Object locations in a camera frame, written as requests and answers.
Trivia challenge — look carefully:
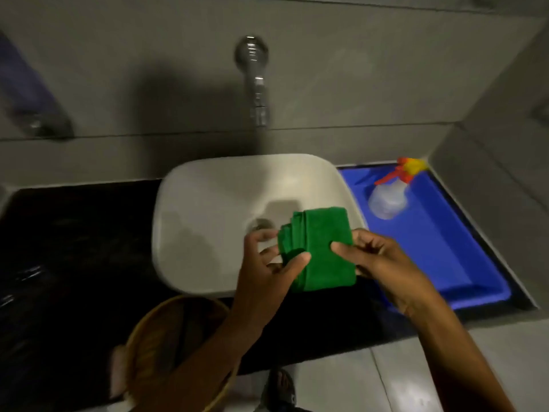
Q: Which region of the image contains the clear spray bottle red trigger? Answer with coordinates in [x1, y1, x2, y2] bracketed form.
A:
[367, 157, 429, 220]

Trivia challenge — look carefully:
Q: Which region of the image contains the green cloth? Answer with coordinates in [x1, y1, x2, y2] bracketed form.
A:
[277, 207, 357, 293]

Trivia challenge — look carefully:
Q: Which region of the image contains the woven yellow basket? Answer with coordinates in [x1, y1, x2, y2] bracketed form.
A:
[124, 295, 241, 412]

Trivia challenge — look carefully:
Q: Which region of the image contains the blue wall dispenser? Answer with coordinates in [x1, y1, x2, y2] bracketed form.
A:
[0, 30, 74, 140]

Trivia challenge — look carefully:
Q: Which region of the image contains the person's foot in sandal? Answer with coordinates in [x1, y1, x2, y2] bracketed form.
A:
[257, 368, 301, 412]

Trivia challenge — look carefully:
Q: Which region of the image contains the person's left forearm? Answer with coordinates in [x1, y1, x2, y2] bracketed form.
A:
[142, 309, 266, 412]

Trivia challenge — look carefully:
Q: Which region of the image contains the person's left hand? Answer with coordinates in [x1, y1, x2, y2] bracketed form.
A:
[230, 229, 312, 331]

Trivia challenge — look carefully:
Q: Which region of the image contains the person's right hand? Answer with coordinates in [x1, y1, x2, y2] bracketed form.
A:
[331, 228, 439, 317]

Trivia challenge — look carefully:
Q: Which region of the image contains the person's right forearm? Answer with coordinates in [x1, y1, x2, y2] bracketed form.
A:
[403, 292, 517, 412]

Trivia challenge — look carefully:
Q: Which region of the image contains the chrome wall faucet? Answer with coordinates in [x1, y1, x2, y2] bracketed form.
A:
[234, 35, 271, 129]

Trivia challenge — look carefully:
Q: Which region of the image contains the white wash basin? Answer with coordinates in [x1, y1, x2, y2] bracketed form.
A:
[152, 154, 369, 297]

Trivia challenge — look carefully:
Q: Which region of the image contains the blue plastic tray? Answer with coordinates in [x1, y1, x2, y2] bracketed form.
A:
[337, 164, 513, 312]

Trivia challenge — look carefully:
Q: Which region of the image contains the chrome sink drain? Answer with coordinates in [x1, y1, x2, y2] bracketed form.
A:
[248, 218, 276, 235]

